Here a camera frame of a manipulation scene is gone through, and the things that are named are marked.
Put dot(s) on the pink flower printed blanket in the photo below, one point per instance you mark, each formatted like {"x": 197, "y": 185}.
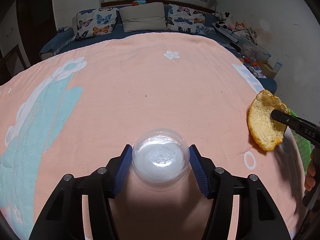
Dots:
{"x": 150, "y": 85}

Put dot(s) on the green plastic basket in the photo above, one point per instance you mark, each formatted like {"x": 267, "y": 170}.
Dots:
{"x": 302, "y": 143}

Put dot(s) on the blue white leaflet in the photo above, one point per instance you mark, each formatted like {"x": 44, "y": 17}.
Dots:
{"x": 256, "y": 72}

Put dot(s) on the clear plastic cup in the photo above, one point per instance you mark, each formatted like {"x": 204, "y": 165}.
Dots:
{"x": 160, "y": 160}

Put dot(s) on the person's right hand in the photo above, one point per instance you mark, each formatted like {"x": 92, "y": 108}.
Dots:
{"x": 310, "y": 177}

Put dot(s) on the orange blue toy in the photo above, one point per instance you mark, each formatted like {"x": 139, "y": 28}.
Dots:
{"x": 138, "y": 3}

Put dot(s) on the orange peel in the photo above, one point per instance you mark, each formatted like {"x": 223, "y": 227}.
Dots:
{"x": 262, "y": 120}

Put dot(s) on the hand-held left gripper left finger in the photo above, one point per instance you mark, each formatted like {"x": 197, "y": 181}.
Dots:
{"x": 122, "y": 170}

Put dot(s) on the black remote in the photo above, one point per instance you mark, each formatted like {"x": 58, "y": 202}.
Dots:
{"x": 235, "y": 46}

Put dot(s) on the clear plastic storage bin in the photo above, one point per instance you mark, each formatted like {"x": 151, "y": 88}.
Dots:
{"x": 253, "y": 48}

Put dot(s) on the cardboard box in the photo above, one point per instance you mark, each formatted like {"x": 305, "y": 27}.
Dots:
{"x": 268, "y": 71}

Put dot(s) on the dark door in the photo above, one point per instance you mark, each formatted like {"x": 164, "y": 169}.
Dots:
{"x": 27, "y": 27}

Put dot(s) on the blue corner sofa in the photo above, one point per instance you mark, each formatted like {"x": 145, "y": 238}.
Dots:
{"x": 140, "y": 33}

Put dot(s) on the beige pillow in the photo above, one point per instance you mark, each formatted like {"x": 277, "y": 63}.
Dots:
{"x": 143, "y": 17}

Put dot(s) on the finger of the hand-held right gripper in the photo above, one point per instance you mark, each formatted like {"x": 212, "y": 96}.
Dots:
{"x": 300, "y": 127}

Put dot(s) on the butterfly print pillow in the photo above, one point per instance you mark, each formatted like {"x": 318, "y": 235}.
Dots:
{"x": 186, "y": 18}
{"x": 97, "y": 23}

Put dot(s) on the blue white card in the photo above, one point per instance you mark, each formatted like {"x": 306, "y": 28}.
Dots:
{"x": 278, "y": 67}

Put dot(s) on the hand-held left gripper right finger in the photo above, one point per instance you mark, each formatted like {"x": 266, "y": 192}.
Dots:
{"x": 198, "y": 172}

